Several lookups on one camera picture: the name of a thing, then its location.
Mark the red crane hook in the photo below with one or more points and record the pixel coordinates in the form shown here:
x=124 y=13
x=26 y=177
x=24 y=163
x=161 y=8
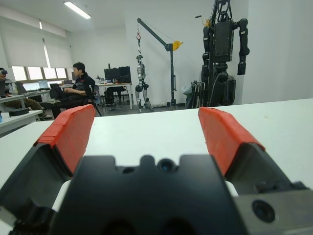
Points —
x=138 y=36

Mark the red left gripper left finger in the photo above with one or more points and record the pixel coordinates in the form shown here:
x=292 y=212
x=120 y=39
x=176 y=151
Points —
x=71 y=137

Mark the white desk with monitors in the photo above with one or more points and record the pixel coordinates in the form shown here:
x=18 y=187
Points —
x=115 y=84

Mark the pale plastic bag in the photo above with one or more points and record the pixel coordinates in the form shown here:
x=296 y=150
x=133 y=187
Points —
x=187 y=90

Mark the person with VR headset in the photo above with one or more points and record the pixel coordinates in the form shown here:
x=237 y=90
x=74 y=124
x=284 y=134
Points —
x=3 y=73

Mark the small silver humanoid robot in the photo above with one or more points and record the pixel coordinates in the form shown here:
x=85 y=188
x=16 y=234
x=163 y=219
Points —
x=140 y=73

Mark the flat black pouch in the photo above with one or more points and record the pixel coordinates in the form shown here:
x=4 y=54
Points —
x=18 y=112

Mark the long ceiling light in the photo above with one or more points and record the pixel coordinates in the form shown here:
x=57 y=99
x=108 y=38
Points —
x=77 y=9

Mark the yellow winch reel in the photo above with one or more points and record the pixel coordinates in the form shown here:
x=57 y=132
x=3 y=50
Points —
x=177 y=45

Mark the black computer monitor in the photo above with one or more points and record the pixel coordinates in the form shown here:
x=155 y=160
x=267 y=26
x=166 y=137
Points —
x=111 y=74

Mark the open black laptop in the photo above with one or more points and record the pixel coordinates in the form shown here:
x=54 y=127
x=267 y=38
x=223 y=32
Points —
x=2 y=86

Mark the open silver laptop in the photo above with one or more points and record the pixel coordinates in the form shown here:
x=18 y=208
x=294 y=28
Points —
x=43 y=84

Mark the black folding chair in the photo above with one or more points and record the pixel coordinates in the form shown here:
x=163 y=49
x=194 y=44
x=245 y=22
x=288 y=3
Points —
x=91 y=100

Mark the black crane hoist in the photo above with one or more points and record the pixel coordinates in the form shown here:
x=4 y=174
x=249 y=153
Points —
x=171 y=73

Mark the large black humanoid robot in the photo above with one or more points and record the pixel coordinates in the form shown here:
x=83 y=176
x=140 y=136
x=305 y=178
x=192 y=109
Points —
x=222 y=41

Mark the grey laptop with stickers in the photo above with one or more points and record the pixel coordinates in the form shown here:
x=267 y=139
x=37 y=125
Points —
x=20 y=87

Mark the person seated behind desk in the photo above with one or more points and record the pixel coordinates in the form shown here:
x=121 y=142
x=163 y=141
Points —
x=113 y=94

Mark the black laptop on lap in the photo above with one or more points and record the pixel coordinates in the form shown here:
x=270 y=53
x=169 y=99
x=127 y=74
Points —
x=55 y=86

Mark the white roller blind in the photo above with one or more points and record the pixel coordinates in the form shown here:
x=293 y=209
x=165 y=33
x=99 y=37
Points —
x=24 y=44
x=55 y=49

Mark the window strip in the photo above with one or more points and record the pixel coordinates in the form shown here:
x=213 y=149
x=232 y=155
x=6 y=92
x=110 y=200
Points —
x=34 y=73

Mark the long white office desk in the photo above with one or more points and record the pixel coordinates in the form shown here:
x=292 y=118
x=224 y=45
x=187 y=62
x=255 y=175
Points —
x=14 y=97

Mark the person in black jacket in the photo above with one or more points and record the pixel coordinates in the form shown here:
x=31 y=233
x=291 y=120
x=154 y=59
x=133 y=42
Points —
x=82 y=85

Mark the white side table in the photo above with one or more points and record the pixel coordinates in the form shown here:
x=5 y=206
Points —
x=19 y=120

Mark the folded black chairs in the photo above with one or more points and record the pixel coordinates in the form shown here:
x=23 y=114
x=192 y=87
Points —
x=196 y=94

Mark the black hard case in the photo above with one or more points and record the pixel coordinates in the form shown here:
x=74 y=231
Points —
x=124 y=72

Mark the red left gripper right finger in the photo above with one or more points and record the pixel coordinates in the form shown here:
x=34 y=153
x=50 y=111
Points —
x=225 y=139

